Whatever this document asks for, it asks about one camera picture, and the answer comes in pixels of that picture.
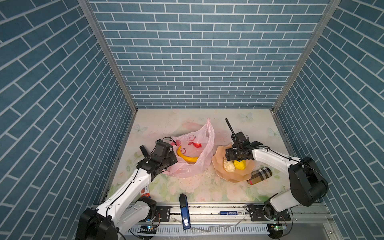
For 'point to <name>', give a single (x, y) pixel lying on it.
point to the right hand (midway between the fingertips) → (230, 153)
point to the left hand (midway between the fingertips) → (176, 156)
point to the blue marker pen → (232, 213)
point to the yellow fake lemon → (240, 165)
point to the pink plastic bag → (183, 168)
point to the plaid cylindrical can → (258, 175)
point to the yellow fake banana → (190, 159)
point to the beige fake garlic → (228, 165)
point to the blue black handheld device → (185, 211)
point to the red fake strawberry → (197, 145)
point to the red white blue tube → (145, 192)
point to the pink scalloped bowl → (237, 175)
